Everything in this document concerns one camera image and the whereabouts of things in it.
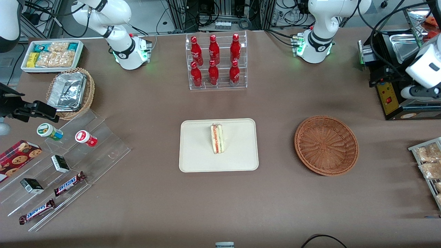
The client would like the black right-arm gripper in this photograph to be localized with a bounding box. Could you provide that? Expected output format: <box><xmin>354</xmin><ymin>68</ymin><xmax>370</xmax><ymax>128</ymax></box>
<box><xmin>0</xmin><ymin>83</ymin><xmax>60</xmax><ymax>123</ymax></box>

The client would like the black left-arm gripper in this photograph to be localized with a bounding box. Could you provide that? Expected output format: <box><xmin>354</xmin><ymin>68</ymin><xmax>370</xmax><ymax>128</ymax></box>
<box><xmin>369</xmin><ymin>30</ymin><xmax>416</xmax><ymax>87</ymax></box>

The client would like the triangle sandwich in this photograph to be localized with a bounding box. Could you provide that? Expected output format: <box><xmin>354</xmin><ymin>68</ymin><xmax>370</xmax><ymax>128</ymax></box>
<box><xmin>210</xmin><ymin>123</ymin><xmax>226</xmax><ymax>155</ymax></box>

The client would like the aluminium foil tray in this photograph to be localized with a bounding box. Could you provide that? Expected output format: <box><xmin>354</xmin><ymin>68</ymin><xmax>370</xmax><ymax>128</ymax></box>
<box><xmin>47</xmin><ymin>72</ymin><xmax>87</xmax><ymax>112</ymax></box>

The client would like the small brown wicker basket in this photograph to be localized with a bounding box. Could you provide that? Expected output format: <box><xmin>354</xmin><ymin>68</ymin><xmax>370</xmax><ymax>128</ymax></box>
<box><xmin>45</xmin><ymin>67</ymin><xmax>95</xmax><ymax>121</ymax></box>

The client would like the tray of packaged snacks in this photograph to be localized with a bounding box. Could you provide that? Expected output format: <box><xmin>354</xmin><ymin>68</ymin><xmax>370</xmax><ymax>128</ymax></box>
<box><xmin>408</xmin><ymin>137</ymin><xmax>441</xmax><ymax>211</ymax></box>

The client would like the large brown wicker basket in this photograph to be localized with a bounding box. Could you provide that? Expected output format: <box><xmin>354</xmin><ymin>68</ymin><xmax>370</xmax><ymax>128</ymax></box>
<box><xmin>294</xmin><ymin>115</ymin><xmax>359</xmax><ymax>177</ymax></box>

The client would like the cream plastic tray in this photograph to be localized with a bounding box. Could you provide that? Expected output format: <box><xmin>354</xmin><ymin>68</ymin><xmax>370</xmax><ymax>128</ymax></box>
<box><xmin>178</xmin><ymin>118</ymin><xmax>259</xmax><ymax>173</ymax></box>

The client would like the green lidded cup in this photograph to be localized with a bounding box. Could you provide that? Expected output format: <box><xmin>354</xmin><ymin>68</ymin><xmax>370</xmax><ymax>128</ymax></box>
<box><xmin>37</xmin><ymin>123</ymin><xmax>64</xmax><ymax>141</ymax></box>

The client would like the black food warmer cabinet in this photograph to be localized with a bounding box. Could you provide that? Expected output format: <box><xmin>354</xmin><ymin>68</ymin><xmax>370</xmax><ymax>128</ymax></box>
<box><xmin>376</xmin><ymin>7</ymin><xmax>441</xmax><ymax>121</ymax></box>

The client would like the steel food pan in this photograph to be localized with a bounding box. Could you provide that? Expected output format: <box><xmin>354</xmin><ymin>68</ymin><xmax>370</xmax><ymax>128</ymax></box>
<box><xmin>390</xmin><ymin>33</ymin><xmax>422</xmax><ymax>64</ymax></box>

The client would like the white plastic snack bin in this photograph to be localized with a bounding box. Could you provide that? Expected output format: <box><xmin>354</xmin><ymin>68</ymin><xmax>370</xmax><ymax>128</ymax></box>
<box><xmin>21</xmin><ymin>40</ymin><xmax>85</xmax><ymax>74</ymax></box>

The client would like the red lidded cup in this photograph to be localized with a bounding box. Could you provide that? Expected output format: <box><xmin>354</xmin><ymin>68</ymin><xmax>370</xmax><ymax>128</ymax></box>
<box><xmin>75</xmin><ymin>130</ymin><xmax>98</xmax><ymax>148</ymax></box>

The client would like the small black carton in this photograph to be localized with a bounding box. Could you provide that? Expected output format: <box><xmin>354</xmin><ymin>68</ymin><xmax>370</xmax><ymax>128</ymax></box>
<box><xmin>20</xmin><ymin>178</ymin><xmax>45</xmax><ymax>194</ymax></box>
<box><xmin>51</xmin><ymin>155</ymin><xmax>71</xmax><ymax>174</ymax></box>

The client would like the red cookie box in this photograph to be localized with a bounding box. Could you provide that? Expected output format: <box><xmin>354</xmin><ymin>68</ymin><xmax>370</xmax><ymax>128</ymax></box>
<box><xmin>0</xmin><ymin>139</ymin><xmax>43</xmax><ymax>184</ymax></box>

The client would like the clear acrylic step display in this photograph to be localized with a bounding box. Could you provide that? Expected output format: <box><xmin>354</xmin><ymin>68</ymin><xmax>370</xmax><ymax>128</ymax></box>
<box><xmin>0</xmin><ymin>108</ymin><xmax>132</xmax><ymax>232</ymax></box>

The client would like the Snickers chocolate bar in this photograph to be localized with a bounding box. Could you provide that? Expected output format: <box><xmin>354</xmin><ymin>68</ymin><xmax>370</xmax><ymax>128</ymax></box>
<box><xmin>19</xmin><ymin>198</ymin><xmax>56</xmax><ymax>225</ymax></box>
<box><xmin>53</xmin><ymin>171</ymin><xmax>87</xmax><ymax>197</ymax></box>

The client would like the red cola bottle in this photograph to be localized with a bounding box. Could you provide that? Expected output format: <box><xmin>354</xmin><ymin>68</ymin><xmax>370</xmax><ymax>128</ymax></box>
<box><xmin>208</xmin><ymin>60</ymin><xmax>219</xmax><ymax>86</ymax></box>
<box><xmin>230</xmin><ymin>33</ymin><xmax>241</xmax><ymax>63</ymax></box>
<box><xmin>208</xmin><ymin>34</ymin><xmax>220</xmax><ymax>65</ymax></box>
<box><xmin>191</xmin><ymin>61</ymin><xmax>203</xmax><ymax>87</ymax></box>
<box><xmin>229</xmin><ymin>60</ymin><xmax>240</xmax><ymax>85</ymax></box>
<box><xmin>190</xmin><ymin>35</ymin><xmax>204</xmax><ymax>66</ymax></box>

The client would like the clear acrylic bottle rack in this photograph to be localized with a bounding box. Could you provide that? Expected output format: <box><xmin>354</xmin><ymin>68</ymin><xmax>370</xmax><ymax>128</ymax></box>
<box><xmin>185</xmin><ymin>30</ymin><xmax>248</xmax><ymax>91</ymax></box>

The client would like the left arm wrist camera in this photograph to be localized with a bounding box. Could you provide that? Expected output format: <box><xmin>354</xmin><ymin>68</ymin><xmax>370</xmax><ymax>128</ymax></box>
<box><xmin>358</xmin><ymin>39</ymin><xmax>375</xmax><ymax>66</ymax></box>

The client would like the black table-edge cable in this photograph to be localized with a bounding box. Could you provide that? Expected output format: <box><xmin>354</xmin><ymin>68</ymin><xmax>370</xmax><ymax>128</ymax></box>
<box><xmin>300</xmin><ymin>234</ymin><xmax>348</xmax><ymax>248</ymax></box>

